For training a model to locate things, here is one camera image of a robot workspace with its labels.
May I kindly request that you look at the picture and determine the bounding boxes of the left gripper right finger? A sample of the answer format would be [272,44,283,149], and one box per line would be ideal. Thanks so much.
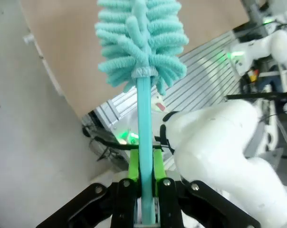
[153,150,261,228]

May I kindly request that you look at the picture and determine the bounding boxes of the thin black metal rod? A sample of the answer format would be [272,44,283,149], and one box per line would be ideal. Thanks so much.
[224,92,287,101]

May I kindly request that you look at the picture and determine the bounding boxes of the red yellow emergency stop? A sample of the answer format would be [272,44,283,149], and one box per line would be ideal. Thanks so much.
[247,68,259,83]

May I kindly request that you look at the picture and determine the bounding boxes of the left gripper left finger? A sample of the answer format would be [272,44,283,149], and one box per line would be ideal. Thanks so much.
[35,149,141,228]

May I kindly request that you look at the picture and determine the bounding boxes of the white red warning sticker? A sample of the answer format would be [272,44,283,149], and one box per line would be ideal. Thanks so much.
[151,95,169,113]

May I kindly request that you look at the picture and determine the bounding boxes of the black cable bundle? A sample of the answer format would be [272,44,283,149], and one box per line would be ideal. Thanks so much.
[83,125,175,162]

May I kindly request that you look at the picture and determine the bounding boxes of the white table edge knob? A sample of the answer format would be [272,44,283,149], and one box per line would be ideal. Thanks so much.
[23,34,35,45]

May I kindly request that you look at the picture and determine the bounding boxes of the teal chenille duster long handle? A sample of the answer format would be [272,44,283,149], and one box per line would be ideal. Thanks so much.
[95,0,189,225]

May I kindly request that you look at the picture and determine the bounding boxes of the ribbed aluminium mounting platform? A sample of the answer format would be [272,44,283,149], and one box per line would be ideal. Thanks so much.
[81,29,245,172]

